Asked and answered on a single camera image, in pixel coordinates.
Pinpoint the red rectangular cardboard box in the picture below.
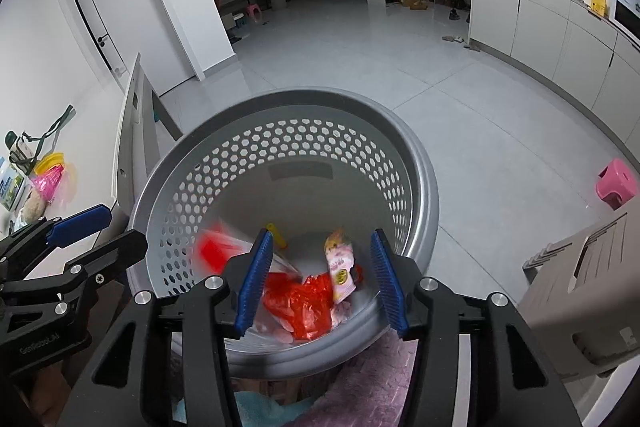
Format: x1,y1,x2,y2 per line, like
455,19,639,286
196,220,254,274

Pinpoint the yellow square plastic lid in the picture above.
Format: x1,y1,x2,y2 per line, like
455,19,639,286
34,152,64,176

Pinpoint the grey room door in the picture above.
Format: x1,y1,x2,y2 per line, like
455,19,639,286
75,0,194,94

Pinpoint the cream fluffy pouch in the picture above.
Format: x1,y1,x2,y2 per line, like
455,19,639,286
21,188,49,225

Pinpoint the white milk powder can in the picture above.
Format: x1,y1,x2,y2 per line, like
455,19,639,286
0,157,28,211

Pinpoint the grey plastic chair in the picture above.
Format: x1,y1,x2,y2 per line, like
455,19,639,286
518,197,640,381

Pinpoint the red plastic bag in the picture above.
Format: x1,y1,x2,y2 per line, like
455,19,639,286
262,272,352,341

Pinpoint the pink snack packet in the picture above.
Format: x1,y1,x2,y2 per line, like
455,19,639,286
324,229,356,305

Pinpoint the pink plastic stool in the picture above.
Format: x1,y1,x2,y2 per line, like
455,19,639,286
594,158,638,210

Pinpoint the grey perforated laundry basket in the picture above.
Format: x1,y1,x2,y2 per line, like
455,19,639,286
127,89,439,379

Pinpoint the white cabinet row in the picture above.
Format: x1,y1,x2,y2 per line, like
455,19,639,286
469,0,639,154

